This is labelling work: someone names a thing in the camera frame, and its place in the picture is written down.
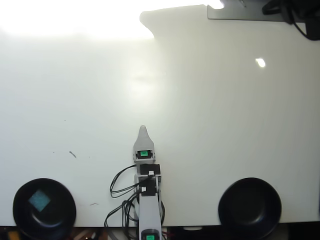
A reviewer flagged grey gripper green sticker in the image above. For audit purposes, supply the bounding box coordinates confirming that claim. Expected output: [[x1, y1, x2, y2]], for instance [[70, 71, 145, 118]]
[[132, 124, 156, 165]]

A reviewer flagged blue sponge cube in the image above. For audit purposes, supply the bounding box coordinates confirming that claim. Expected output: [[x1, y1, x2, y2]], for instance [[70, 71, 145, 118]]
[[27, 189, 52, 213]]

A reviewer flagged black round bowl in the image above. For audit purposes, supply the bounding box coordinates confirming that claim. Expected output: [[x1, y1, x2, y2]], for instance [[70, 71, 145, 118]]
[[217, 177, 283, 240], [12, 177, 77, 240]]

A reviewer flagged black device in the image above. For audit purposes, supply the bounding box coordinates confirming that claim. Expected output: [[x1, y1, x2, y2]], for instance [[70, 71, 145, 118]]
[[261, 0, 320, 41]]

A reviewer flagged black device cable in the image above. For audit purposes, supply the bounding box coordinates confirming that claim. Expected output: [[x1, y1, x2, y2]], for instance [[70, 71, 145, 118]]
[[289, 19, 308, 38]]

